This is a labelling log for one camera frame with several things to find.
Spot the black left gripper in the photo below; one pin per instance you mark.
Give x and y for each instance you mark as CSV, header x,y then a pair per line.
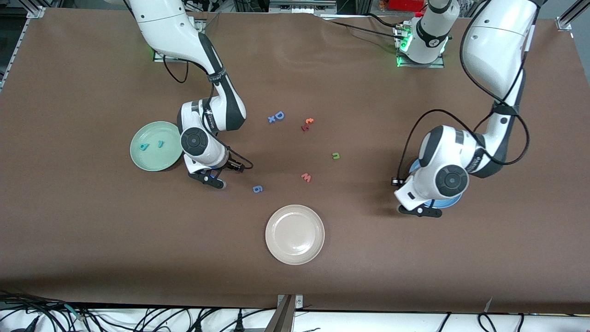
x,y
398,182

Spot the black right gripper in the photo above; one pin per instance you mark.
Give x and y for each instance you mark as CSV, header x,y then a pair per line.
x,y
232,164

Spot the teal foam letter p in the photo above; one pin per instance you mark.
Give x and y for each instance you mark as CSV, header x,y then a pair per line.
x,y
144,147

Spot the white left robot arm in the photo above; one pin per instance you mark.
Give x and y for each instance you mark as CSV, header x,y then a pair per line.
x,y
449,180

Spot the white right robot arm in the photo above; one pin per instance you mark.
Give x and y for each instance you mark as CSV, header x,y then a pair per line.
x,y
198,143

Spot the blue foam number six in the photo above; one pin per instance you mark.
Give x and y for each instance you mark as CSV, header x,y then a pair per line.
x,y
257,189

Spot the blue plate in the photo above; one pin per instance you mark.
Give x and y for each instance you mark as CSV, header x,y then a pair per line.
x,y
447,203

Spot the blue foam letter D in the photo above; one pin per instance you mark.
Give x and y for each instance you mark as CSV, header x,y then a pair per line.
x,y
280,115

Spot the red foam letter w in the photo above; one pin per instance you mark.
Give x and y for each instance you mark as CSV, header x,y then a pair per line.
x,y
306,177

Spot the pale green plate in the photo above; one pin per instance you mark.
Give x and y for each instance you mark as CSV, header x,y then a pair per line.
x,y
154,157

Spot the beige plate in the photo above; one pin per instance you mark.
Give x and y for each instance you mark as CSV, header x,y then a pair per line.
x,y
295,234

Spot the brown table cover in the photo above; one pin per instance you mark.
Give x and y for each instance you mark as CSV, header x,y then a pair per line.
x,y
92,230

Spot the grey metal device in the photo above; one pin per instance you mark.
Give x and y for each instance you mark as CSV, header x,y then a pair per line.
x,y
302,5

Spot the red box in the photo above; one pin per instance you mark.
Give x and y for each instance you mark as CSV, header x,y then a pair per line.
x,y
405,4

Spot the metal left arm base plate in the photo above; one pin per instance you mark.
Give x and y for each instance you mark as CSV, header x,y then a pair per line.
x,y
420,65

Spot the metal table bracket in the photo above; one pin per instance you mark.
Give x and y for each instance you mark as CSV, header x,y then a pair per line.
x,y
286,318

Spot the aluminium corner bracket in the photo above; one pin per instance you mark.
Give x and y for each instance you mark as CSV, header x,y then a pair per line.
x,y
564,20

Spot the aluminium frame rail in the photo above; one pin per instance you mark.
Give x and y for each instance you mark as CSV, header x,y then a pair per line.
x,y
18,44

